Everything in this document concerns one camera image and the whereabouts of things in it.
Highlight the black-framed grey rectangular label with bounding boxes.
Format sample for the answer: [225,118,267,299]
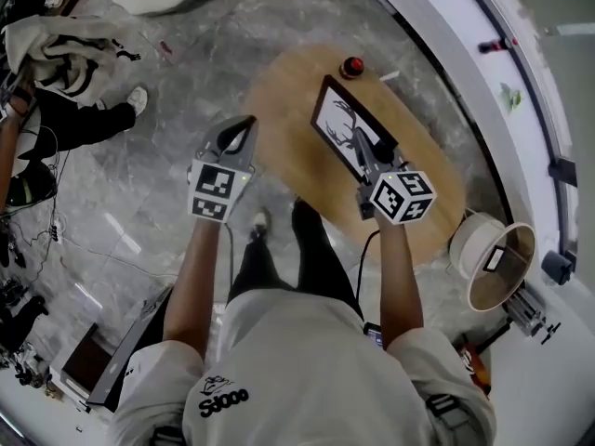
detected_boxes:
[482,244,507,273]

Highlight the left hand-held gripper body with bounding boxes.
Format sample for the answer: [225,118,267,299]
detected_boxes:
[187,158,256,225]

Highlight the black harness buckle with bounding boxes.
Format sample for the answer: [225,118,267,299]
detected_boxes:
[148,425,187,446]
[425,393,466,429]

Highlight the black framed deer picture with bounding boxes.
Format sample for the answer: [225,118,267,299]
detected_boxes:
[310,74,400,186]

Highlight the red-capped cola bottle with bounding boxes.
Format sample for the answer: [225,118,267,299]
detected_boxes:
[477,37,520,55]
[338,56,365,81]

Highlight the phone with blue screen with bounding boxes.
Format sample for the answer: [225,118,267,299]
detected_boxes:
[362,321,385,350]

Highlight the wooden oval coffee table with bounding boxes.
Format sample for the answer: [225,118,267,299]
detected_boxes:
[241,43,468,269]

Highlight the black low cabinet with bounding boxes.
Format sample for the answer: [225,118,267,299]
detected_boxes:
[86,285,176,413]

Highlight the black round shell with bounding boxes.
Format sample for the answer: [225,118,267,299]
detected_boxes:
[4,163,60,208]

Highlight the person's left forearm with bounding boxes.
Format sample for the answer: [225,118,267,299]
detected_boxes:
[162,218,229,361]

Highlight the dark grey window device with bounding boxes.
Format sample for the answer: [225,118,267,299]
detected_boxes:
[541,248,575,286]

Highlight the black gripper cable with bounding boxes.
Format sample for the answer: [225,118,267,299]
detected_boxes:
[225,223,236,296]
[355,229,381,315]

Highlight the white floor cable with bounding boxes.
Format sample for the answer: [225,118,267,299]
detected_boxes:
[59,237,180,279]

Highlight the white window ledge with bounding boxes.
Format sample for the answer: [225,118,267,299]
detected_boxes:
[357,0,577,255]

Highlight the person's right forearm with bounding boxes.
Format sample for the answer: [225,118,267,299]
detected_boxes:
[374,211,427,350]

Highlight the person's white t-shirt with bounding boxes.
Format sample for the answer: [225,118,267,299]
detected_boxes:
[109,288,497,446]

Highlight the person's right leg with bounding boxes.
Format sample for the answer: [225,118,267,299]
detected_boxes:
[290,197,364,318]

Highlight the person's left shoe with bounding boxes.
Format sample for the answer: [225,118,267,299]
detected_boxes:
[250,206,273,241]

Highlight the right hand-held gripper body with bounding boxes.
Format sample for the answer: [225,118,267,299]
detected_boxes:
[355,160,438,227]

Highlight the black floor cable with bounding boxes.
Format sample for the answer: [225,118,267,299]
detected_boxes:
[8,146,71,250]

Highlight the person's left leg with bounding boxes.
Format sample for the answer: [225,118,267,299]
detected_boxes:
[227,234,297,304]

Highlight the white round waste bin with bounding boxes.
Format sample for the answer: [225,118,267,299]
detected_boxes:
[448,211,536,313]

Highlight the grey tripod device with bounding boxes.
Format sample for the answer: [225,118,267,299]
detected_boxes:
[504,285,562,346]

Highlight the person's leg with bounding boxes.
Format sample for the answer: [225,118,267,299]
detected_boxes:
[227,234,297,304]
[290,197,364,318]

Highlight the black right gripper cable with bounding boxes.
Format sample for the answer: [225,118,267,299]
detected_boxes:
[355,229,381,315]

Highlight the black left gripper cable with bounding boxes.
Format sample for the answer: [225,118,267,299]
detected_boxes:
[225,223,236,296]

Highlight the orange sofa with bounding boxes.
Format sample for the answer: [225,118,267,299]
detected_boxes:
[453,334,493,397]

